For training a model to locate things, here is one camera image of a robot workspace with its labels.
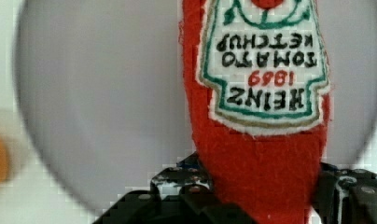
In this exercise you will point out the lilac oval plate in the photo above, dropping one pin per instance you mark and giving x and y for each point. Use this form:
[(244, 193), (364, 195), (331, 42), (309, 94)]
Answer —
[(100, 88)]

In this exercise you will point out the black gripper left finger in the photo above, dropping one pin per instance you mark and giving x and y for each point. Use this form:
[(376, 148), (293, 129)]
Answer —
[(183, 194)]

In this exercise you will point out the red plush ketchup bottle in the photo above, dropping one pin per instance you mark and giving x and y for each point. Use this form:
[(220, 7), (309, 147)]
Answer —
[(257, 80)]

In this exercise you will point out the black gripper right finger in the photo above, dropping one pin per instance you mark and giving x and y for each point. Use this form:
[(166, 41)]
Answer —
[(345, 196)]

